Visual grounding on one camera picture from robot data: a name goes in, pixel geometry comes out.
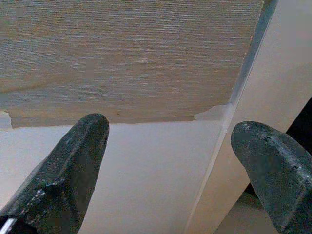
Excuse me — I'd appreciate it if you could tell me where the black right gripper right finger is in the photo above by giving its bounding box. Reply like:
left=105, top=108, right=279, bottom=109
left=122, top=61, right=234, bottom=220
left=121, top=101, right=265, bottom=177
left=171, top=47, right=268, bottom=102
left=231, top=121, right=312, bottom=234

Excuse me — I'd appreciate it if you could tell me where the grey-beige table cloth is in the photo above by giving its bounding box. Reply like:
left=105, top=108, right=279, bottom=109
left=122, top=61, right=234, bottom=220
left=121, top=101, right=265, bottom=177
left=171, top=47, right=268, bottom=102
left=0, top=0, right=265, bottom=129

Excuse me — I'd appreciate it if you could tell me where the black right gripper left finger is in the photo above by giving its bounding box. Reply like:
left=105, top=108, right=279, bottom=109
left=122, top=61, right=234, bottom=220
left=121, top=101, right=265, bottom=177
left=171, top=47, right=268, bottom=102
left=0, top=113, right=110, bottom=234

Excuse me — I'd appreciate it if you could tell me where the white counter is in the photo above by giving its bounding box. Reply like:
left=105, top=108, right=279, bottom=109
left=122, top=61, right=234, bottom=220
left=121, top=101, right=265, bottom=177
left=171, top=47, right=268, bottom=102
left=0, top=103, right=236, bottom=234

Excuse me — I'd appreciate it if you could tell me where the white pillar frame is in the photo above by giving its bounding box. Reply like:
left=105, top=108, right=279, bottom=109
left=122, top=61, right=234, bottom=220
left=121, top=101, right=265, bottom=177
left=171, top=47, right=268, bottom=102
left=189, top=0, right=312, bottom=234

